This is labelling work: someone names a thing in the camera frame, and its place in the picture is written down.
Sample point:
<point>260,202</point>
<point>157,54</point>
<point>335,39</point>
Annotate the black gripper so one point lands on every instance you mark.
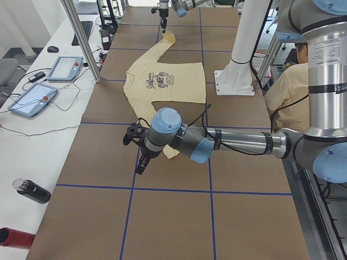
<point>146,154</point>
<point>162,14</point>

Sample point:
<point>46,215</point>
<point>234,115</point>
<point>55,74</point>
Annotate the beige long sleeve shirt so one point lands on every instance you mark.
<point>149,81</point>

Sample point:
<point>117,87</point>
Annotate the far teach pendant tablet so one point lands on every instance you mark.
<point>65,68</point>

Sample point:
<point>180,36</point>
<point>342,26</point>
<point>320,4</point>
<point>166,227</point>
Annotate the teach pendant tablet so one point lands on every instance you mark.
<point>33,100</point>
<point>65,68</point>

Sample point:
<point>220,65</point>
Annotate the black computer mouse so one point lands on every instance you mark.
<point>52,49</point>

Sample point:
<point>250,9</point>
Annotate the black water bottle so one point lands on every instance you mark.
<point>31,190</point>

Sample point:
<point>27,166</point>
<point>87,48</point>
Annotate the near teach pendant tablet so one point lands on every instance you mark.
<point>33,100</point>

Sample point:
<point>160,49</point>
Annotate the black phone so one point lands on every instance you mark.
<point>36,77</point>

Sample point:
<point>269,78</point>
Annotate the person in beige shirt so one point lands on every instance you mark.
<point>286,99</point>

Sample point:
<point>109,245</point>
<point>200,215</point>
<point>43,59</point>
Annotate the red cylinder bottle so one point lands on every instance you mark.
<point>16,239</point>

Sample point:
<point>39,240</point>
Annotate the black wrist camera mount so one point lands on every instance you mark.
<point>135,133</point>
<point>154,10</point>

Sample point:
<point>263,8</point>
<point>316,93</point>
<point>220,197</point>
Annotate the white camera pole base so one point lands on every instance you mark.
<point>236,78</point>

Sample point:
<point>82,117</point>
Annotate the aluminium frame post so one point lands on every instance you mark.
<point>80,34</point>

